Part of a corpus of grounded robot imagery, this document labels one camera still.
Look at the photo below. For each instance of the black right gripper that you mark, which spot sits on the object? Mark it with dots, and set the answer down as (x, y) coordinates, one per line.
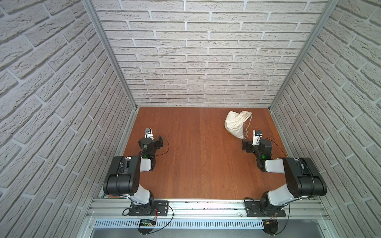
(246, 144)

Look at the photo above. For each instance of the right small electronics board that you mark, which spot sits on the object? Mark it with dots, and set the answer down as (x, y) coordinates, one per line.
(270, 227)

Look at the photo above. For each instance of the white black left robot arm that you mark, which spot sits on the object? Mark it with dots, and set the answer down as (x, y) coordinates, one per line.
(123, 176)

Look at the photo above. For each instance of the left small electronics board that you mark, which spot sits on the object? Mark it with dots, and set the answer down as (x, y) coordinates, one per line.
(146, 226)

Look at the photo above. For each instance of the small electronics board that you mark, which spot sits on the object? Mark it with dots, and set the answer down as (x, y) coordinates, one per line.
(146, 226)
(270, 227)

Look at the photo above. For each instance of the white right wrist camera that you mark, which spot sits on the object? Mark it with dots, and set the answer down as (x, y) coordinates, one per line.
(257, 135)

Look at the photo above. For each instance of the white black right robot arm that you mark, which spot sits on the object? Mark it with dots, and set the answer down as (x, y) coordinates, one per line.
(303, 180)

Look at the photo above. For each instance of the cream bag drawstring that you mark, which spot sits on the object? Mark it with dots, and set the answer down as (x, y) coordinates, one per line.
(247, 124)

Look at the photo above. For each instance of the white perforated vent strip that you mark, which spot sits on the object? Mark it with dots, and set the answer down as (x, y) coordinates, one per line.
(223, 224)

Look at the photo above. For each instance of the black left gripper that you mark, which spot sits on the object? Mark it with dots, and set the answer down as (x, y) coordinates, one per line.
(159, 142)

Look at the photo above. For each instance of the aluminium corner post left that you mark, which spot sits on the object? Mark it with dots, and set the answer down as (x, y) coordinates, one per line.
(93, 15)

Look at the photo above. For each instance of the aluminium corner post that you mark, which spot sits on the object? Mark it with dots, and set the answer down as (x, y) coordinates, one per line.
(93, 15)
(321, 22)

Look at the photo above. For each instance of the cream cloth soil bag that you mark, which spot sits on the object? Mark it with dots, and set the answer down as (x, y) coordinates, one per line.
(234, 123)

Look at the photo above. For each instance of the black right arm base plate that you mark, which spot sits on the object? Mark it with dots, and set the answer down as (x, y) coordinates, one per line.
(257, 209)

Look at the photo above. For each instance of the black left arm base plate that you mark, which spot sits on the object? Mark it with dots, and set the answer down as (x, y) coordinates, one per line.
(160, 208)

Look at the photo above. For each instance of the aluminium corner post right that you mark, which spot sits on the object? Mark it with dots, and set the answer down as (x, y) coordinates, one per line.
(321, 22)

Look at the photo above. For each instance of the aluminium base rail left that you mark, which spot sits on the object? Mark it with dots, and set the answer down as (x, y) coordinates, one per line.
(117, 132)

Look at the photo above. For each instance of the aluminium front rail frame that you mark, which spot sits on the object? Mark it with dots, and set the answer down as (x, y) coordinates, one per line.
(298, 211)

